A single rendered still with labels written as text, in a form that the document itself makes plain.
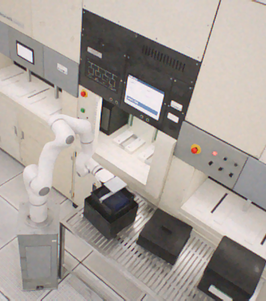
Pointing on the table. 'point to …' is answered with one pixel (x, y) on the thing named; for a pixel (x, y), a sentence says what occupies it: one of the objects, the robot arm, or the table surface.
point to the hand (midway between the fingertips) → (114, 185)
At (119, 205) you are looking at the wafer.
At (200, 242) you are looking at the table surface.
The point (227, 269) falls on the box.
